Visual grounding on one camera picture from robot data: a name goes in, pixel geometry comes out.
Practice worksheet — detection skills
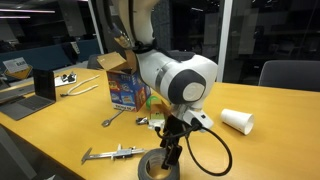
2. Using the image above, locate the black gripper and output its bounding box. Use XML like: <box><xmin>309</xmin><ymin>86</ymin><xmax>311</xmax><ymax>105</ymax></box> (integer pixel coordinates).
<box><xmin>160</xmin><ymin>115</ymin><xmax>191</xmax><ymax>170</ymax></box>

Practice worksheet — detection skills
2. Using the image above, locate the black duct tape roll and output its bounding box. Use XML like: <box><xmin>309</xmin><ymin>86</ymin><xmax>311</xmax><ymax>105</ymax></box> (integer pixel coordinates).
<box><xmin>138</xmin><ymin>148</ymin><xmax>180</xmax><ymax>180</ymax></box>

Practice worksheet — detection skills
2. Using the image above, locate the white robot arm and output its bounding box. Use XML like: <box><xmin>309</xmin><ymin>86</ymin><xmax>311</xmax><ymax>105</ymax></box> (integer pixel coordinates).
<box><xmin>104</xmin><ymin>0</ymin><xmax>218</xmax><ymax>169</ymax></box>

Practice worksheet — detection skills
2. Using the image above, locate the open cardboard snack box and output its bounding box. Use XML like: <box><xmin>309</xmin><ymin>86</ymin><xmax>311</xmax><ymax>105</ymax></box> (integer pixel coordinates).
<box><xmin>97</xmin><ymin>50</ymin><xmax>151</xmax><ymax>112</ymax></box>

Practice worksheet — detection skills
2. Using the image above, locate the steel vernier caliper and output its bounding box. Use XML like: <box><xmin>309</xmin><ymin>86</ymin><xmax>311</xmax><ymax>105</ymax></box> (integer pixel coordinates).
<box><xmin>81</xmin><ymin>144</ymin><xmax>145</xmax><ymax>164</ymax></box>

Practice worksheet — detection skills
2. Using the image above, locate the white paper cup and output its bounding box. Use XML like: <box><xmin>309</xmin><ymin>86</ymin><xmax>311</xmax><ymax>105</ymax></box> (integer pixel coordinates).
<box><xmin>221</xmin><ymin>109</ymin><xmax>254</xmax><ymax>135</ymax></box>

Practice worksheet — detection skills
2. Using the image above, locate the white tray with parts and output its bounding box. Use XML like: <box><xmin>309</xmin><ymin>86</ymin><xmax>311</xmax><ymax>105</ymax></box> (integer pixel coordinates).
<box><xmin>54</xmin><ymin>72</ymin><xmax>77</xmax><ymax>87</ymax></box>

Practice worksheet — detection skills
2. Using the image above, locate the grey office chair right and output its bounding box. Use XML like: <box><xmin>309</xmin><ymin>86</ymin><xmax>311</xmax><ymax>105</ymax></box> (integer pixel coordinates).
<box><xmin>258</xmin><ymin>60</ymin><xmax>320</xmax><ymax>92</ymax></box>

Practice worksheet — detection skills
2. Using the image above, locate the grey laptop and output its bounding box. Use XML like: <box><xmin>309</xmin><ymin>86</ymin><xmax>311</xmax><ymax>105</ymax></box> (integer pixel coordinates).
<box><xmin>0</xmin><ymin>68</ymin><xmax>57</xmax><ymax>121</ymax></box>

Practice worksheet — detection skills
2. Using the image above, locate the white metal pillar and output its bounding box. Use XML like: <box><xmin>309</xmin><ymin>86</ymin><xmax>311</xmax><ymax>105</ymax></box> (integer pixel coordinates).
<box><xmin>217</xmin><ymin>0</ymin><xmax>233</xmax><ymax>82</ymax></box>

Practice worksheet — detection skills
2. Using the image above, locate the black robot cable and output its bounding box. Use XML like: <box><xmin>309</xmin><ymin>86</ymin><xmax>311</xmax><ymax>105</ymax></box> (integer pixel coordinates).
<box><xmin>154</xmin><ymin>124</ymin><xmax>233</xmax><ymax>177</ymax></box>

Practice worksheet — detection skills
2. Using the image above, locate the white cable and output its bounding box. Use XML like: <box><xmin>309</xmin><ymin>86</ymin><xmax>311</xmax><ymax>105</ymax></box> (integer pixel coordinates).
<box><xmin>59</xmin><ymin>74</ymin><xmax>101</xmax><ymax>98</ymax></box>

